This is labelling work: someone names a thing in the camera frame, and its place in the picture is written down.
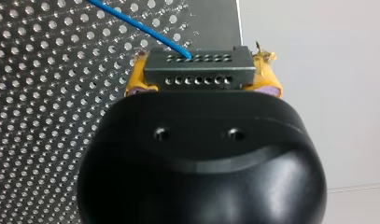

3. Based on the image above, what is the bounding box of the blue cable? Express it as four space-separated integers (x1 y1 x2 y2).
85 0 257 92

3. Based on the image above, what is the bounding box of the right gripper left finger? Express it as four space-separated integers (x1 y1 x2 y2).
125 49 160 97

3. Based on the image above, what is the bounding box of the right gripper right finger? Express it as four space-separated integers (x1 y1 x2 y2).
244 41 284 99

